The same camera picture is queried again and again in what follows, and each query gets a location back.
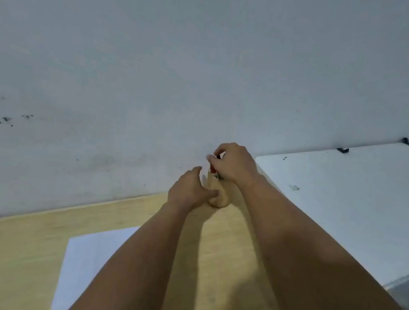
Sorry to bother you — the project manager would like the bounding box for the person's right hand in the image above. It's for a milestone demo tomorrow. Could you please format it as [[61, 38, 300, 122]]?
[[203, 140, 265, 190]]

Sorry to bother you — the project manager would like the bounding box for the person's left hand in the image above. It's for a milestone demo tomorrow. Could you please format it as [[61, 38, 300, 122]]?
[[165, 163, 222, 217]]

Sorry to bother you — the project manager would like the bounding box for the wooden pen holder cup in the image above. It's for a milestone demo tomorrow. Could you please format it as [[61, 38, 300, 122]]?
[[204, 171, 234, 210]]

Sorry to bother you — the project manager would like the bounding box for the white paper sheet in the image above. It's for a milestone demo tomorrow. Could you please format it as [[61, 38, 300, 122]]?
[[50, 218, 142, 310]]

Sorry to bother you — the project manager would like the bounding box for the person's left forearm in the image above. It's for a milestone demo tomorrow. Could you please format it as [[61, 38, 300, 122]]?
[[64, 193, 208, 310]]

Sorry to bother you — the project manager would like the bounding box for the person's right forearm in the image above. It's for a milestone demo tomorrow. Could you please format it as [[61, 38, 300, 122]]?
[[224, 172, 409, 310]]

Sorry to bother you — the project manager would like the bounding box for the white chest appliance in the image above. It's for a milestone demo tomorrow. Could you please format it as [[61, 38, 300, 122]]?
[[242, 119, 409, 293]]

